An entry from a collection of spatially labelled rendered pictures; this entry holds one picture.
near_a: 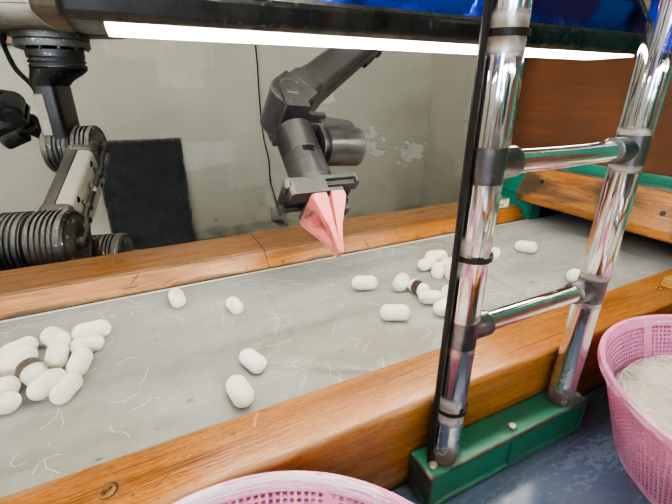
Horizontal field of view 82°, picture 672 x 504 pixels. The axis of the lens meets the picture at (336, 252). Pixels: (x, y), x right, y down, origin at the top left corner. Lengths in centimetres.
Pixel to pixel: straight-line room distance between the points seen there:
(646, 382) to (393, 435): 28
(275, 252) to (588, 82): 64
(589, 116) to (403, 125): 206
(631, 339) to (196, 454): 45
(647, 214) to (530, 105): 34
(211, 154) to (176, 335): 206
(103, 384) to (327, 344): 22
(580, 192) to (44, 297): 85
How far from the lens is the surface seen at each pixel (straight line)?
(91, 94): 250
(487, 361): 41
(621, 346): 53
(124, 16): 30
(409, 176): 294
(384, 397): 35
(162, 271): 62
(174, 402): 41
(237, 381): 38
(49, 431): 43
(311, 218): 52
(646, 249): 89
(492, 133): 25
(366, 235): 70
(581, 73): 91
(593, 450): 50
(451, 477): 39
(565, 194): 84
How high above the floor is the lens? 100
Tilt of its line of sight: 23 degrees down
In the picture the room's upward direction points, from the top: straight up
